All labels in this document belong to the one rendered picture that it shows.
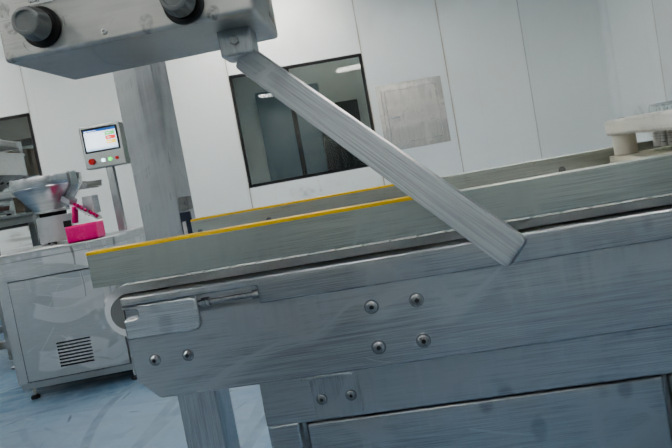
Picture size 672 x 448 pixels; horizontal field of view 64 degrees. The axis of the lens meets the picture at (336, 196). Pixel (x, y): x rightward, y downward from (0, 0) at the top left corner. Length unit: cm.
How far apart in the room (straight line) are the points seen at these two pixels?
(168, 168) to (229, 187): 487
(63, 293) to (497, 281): 278
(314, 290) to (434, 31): 553
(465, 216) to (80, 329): 285
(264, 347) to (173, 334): 9
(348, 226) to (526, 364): 22
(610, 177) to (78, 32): 46
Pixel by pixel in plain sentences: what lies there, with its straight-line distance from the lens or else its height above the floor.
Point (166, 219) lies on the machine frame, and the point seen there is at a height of 87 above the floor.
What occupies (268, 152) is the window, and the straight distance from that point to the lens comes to 564.
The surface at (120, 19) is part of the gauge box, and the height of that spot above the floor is 105.
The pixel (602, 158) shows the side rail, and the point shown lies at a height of 85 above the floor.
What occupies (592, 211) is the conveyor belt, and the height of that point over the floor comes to 83.
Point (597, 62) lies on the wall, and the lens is 650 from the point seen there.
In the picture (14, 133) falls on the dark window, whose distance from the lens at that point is 636.
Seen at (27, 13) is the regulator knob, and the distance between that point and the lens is 52.
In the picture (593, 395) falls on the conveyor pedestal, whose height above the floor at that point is 65.
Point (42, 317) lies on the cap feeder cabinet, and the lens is 319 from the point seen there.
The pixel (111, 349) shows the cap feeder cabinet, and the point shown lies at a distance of 311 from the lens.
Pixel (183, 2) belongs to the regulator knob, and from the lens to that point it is 46.
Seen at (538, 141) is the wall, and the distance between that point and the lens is 613.
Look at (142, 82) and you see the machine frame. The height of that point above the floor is 107.
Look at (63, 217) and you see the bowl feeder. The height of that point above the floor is 90.
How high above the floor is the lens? 90
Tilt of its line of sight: 3 degrees down
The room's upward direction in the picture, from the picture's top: 10 degrees counter-clockwise
